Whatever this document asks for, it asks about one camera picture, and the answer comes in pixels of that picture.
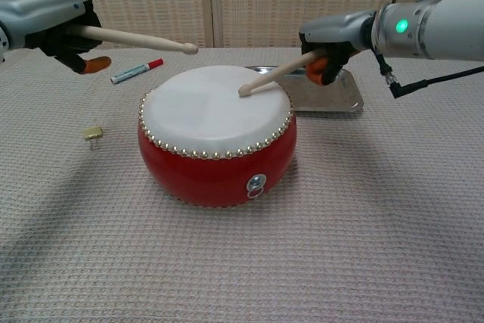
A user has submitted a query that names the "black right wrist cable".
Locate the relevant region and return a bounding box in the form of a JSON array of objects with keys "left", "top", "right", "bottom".
[{"left": 372, "top": 45, "right": 484, "bottom": 100}]

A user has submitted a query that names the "wooden drumstick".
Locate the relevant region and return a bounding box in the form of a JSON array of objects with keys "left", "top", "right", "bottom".
[
  {"left": 237, "top": 51, "right": 318, "bottom": 98},
  {"left": 77, "top": 24, "right": 199, "bottom": 54}
]

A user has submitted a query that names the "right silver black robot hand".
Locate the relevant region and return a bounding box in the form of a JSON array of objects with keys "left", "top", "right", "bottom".
[{"left": 298, "top": 11, "right": 379, "bottom": 86}]

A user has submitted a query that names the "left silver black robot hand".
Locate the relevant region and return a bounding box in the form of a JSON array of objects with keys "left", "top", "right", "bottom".
[{"left": 0, "top": 0, "right": 113, "bottom": 75}]

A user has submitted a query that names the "rectangular stainless steel tray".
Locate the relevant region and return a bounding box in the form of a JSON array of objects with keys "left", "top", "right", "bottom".
[{"left": 244, "top": 65, "right": 365, "bottom": 114}]

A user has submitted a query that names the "red drum with white skin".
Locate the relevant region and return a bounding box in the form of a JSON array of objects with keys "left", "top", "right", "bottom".
[{"left": 137, "top": 65, "right": 298, "bottom": 210}]

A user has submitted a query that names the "beige woven tablecloth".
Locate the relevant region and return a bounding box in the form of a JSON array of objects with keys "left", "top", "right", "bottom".
[{"left": 0, "top": 46, "right": 484, "bottom": 323}]

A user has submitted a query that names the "yellow binder clip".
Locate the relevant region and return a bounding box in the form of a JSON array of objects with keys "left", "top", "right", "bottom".
[{"left": 82, "top": 124, "right": 104, "bottom": 151}]

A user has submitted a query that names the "marker pen with red cap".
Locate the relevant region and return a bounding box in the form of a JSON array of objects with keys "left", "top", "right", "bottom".
[{"left": 110, "top": 57, "right": 165, "bottom": 85}]

